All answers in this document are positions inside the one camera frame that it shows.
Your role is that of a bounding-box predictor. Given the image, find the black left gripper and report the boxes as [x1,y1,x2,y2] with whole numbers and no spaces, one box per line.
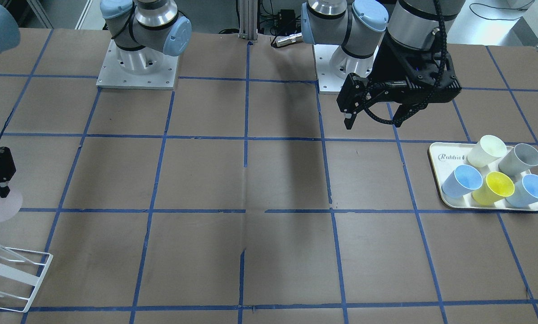
[344,31,443,130]

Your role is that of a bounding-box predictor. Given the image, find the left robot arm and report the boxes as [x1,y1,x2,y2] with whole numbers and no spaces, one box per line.
[300,0,464,130]

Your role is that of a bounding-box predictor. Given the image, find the blue cup near pink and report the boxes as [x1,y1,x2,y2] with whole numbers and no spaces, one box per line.
[440,165,483,198]

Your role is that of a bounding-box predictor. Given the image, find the cream plastic cup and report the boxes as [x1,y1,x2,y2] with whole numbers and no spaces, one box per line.
[467,135,507,168]

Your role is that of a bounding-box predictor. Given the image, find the yellow plastic cup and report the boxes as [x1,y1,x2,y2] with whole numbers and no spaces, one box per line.
[472,171,515,206]

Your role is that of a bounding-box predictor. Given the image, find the grey plastic cup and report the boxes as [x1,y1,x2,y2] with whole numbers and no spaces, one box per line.
[498,143,538,176]

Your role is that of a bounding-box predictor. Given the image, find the blue cup near grey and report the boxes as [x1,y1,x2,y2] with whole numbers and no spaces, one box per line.
[506,174,538,207]

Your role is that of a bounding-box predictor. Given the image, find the cream plastic tray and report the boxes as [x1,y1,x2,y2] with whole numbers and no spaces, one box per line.
[429,142,538,212]

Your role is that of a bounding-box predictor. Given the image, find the silver cylindrical connector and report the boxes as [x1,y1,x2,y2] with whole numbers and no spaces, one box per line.
[271,32,304,49]

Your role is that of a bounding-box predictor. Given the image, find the black power adapter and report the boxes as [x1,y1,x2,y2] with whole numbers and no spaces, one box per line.
[276,9,296,35]

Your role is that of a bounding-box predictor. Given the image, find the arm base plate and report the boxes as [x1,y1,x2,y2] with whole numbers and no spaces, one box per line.
[96,40,179,90]
[315,45,391,96]

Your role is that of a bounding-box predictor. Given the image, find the white wire dish rack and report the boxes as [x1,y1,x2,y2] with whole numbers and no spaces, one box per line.
[0,243,54,313]

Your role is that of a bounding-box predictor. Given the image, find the aluminium frame post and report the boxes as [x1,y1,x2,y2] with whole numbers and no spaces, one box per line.
[237,0,259,42]

